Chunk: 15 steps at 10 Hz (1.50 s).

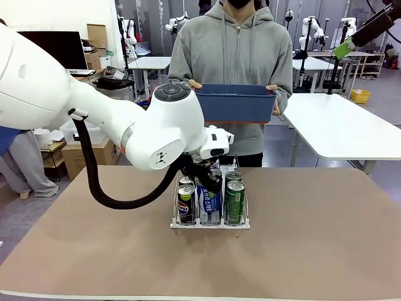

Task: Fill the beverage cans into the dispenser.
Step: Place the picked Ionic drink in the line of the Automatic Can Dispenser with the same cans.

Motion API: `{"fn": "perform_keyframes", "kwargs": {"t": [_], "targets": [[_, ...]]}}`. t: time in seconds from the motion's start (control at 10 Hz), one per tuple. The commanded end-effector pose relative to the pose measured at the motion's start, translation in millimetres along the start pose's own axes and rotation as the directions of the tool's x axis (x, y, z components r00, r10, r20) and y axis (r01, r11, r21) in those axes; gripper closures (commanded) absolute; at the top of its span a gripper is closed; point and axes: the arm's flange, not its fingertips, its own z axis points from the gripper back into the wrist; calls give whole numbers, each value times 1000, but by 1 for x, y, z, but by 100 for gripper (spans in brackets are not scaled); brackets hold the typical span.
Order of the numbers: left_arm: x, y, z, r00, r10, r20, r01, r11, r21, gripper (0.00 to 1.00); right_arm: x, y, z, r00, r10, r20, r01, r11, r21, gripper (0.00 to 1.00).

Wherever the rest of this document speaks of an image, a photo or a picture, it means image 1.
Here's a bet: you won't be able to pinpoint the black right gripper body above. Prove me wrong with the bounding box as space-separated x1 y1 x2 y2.
352 8 395 48

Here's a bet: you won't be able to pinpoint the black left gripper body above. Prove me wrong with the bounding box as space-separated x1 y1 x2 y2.
179 152 220 182

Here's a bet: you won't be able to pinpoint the blue bin orange handles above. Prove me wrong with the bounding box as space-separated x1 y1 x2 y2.
194 83 279 125

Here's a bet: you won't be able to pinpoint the person's left forearm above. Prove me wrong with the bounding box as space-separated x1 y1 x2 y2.
275 67 294 104

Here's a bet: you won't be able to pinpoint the person's right forearm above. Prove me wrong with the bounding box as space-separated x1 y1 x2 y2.
168 67 194 95

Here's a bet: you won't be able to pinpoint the clear acrylic can dispenser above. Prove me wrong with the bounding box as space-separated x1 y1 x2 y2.
169 155 251 230

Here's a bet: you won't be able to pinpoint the person's left hand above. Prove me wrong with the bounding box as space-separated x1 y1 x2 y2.
265 83 283 117

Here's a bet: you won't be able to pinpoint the black stand pole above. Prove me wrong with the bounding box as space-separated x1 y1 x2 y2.
327 55 344 95

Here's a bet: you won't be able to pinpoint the wooden shelf unit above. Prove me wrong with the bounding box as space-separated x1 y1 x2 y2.
343 51 387 80

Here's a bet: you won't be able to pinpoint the white background table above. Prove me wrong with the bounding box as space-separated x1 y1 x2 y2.
127 56 172 98
291 56 344 93

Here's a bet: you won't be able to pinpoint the yellow plastic crate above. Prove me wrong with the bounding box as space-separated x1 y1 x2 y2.
350 88 372 103

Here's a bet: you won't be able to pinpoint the large white table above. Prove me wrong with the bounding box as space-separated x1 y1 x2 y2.
281 93 401 176

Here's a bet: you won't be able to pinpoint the large cardboard box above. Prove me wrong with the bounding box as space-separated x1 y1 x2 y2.
60 137 122 182

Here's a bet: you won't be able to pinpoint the person in grey hoodie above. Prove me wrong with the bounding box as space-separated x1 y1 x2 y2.
167 0 294 169

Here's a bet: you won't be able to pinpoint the black bag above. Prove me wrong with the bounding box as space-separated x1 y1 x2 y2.
95 77 135 92

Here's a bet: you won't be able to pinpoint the black parts tray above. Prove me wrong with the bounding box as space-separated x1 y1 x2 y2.
103 65 128 80

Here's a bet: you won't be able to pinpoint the clear plastic storage box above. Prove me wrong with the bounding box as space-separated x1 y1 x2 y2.
58 120 104 145

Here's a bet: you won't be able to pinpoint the small cardboard box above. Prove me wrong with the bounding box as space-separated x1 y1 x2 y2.
83 50 103 70
86 23 108 50

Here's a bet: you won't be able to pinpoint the white paper towel roll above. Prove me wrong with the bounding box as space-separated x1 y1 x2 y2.
33 128 53 147

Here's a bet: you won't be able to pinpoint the person in grey trousers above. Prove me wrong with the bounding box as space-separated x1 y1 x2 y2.
0 125 60 199

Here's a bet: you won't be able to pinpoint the black monitor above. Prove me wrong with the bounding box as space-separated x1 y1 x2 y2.
16 30 90 72

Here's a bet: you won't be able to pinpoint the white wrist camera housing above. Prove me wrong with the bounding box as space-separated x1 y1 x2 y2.
199 124 236 161

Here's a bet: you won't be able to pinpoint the black corrugated cable hose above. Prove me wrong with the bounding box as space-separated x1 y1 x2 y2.
69 108 186 211

